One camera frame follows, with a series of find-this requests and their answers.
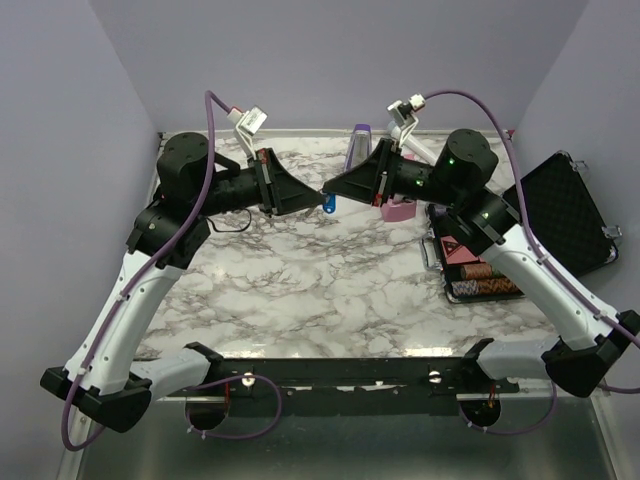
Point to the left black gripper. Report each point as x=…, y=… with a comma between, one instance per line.
x=281, y=192

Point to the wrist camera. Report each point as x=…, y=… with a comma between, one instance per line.
x=245, y=126
x=403, y=117

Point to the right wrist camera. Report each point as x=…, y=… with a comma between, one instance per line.
x=403, y=117

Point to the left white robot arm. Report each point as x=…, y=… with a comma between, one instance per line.
x=102, y=379

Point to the white toy microphone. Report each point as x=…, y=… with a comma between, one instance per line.
x=413, y=144

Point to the blue orange chip roll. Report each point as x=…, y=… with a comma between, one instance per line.
x=471, y=288

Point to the orange poker chip roll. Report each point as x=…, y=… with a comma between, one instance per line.
x=479, y=272

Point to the black poker chip case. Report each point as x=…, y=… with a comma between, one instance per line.
x=562, y=215

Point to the pink metronome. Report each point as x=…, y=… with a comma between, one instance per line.
x=393, y=212

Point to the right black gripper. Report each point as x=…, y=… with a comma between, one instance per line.
x=365, y=183

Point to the red playing card deck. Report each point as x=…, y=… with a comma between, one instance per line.
x=456, y=253

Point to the purple metronome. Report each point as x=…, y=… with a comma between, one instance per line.
x=359, y=148

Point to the blue key tag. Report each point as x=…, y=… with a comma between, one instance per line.
x=329, y=204

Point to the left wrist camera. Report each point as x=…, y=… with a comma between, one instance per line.
x=245, y=126

